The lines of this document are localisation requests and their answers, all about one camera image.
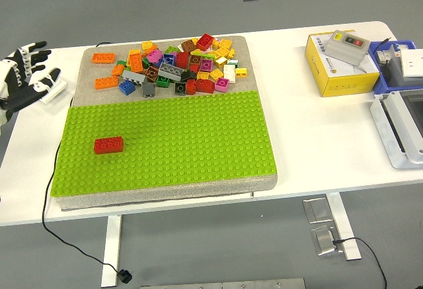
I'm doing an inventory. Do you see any white table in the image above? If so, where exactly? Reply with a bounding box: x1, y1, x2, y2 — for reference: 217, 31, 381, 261
0, 21, 423, 227

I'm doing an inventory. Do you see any black floor cable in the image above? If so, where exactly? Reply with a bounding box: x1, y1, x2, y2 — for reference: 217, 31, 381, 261
332, 237, 388, 289

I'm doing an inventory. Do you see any pink toy brick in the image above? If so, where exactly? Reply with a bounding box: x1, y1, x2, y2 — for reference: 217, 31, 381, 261
146, 49, 163, 64

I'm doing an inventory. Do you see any orange long toy brick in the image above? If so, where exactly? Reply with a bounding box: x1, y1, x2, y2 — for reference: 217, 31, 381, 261
94, 76, 119, 90
91, 52, 116, 64
128, 53, 144, 73

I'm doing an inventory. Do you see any red long toy brick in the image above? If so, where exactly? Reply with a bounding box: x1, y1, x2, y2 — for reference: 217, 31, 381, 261
93, 136, 125, 155

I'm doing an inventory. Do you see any green studded baseplate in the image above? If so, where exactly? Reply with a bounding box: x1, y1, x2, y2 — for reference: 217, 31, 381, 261
50, 89, 278, 198

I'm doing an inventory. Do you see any white wall socket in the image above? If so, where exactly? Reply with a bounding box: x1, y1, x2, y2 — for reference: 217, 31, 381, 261
400, 49, 423, 78

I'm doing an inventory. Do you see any metal floor strip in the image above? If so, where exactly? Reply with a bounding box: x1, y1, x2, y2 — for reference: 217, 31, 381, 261
140, 278, 307, 289

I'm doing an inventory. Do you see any silver floor plate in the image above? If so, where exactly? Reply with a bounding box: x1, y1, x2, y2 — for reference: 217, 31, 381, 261
303, 196, 333, 224
310, 226, 344, 256

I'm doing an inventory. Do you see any yellow cardboard box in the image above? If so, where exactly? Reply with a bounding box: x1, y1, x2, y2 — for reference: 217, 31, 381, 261
304, 30, 380, 98

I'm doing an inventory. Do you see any dark grey plastic component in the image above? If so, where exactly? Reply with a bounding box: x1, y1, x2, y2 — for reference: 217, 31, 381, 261
383, 44, 404, 87

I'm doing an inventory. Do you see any dark grey toy brick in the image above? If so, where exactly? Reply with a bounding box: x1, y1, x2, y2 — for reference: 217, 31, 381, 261
141, 82, 157, 98

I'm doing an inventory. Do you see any white plastic component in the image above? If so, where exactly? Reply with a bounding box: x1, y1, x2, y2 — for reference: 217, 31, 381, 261
375, 50, 393, 65

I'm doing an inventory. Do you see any grey foam mat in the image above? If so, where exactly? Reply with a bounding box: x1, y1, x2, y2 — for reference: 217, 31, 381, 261
59, 35, 278, 212

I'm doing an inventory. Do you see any white rectangular block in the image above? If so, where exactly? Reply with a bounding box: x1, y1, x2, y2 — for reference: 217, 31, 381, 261
38, 80, 69, 104

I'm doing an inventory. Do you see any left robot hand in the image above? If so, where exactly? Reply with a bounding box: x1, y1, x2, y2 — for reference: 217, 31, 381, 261
0, 40, 62, 136

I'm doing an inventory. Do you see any grey switch box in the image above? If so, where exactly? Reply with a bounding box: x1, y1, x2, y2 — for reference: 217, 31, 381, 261
325, 29, 370, 67

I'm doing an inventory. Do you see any light grey long toy brick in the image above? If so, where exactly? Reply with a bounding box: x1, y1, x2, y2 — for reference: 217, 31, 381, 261
122, 69, 146, 85

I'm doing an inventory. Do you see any black power cord with plug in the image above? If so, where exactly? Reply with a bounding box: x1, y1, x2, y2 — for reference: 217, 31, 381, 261
42, 42, 134, 285

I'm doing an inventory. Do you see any orange thin toy brick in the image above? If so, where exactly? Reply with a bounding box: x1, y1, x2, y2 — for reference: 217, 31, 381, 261
141, 44, 159, 58

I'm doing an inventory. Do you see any blue plastic bin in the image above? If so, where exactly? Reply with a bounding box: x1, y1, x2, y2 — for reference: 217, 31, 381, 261
368, 40, 423, 97

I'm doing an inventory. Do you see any light grey junction box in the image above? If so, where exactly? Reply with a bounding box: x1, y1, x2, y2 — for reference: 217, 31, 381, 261
369, 89, 423, 170

